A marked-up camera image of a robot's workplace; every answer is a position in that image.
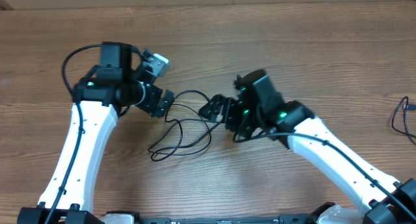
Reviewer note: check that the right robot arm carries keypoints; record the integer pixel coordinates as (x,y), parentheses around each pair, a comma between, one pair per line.
(259,111)

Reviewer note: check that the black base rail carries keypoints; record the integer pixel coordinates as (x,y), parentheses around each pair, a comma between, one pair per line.
(224,220)

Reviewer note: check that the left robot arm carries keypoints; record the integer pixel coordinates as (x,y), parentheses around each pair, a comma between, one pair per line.
(123,78)

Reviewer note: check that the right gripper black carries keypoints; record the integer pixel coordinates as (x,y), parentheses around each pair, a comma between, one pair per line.
(228,112)

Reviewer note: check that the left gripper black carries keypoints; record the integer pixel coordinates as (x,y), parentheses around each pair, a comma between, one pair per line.
(159,104)

